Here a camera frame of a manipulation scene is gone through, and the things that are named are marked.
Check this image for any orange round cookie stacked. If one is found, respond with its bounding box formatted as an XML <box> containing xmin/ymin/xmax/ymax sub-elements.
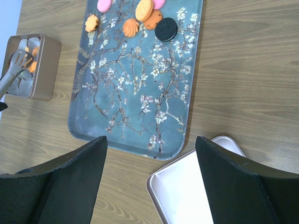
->
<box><xmin>135</xmin><ymin>0</ymin><xmax>154</xmax><ymax>22</ymax></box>

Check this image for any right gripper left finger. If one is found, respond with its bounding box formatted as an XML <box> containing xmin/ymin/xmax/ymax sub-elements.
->
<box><xmin>0</xmin><ymin>136</ymin><xmax>107</xmax><ymax>224</ymax></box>

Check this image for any pink round cookie left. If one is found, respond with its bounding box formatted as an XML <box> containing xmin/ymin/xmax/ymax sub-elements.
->
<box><xmin>97</xmin><ymin>0</ymin><xmax>113</xmax><ymax>13</ymax></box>

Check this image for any dark orange cookie under stack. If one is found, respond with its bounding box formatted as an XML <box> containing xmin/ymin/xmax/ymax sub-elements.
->
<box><xmin>143</xmin><ymin>10</ymin><xmax>163</xmax><ymax>30</ymax></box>

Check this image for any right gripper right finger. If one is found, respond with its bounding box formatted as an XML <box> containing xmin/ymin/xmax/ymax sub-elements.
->
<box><xmin>195</xmin><ymin>136</ymin><xmax>299</xmax><ymax>224</ymax></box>

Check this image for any black round cookie top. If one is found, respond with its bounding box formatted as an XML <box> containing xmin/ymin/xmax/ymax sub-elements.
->
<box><xmin>155</xmin><ymin>18</ymin><xmax>178</xmax><ymax>42</ymax></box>

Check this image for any clear box with paper cups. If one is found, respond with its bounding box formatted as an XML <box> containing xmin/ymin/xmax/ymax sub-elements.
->
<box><xmin>1</xmin><ymin>33</ymin><xmax>62</xmax><ymax>101</ymax></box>

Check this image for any orange round cookie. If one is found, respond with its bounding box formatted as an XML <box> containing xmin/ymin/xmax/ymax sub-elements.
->
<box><xmin>135</xmin><ymin>0</ymin><xmax>154</xmax><ymax>22</ymax></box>
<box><xmin>32</xmin><ymin>46</ymin><xmax>39</xmax><ymax>57</ymax></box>

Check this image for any orange fish cookie bottom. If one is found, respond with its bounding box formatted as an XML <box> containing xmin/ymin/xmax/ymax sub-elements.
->
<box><xmin>28</xmin><ymin>61</ymin><xmax>37</xmax><ymax>73</ymax></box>

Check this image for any pink round cookie hidden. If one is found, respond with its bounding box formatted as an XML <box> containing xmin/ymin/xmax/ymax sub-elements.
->
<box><xmin>153</xmin><ymin>0</ymin><xmax>166</xmax><ymax>10</ymax></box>

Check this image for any floral patterned metal tray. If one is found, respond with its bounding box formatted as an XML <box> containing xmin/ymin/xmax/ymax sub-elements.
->
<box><xmin>68</xmin><ymin>0</ymin><xmax>203</xmax><ymax>160</ymax></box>

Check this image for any brown translucent box lid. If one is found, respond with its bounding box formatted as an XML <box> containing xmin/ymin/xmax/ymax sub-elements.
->
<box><xmin>147</xmin><ymin>141</ymin><xmax>245</xmax><ymax>224</ymax></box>

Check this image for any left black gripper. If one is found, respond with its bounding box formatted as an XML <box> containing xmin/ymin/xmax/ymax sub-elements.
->
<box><xmin>0</xmin><ymin>102</ymin><xmax>8</xmax><ymax>112</ymax></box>

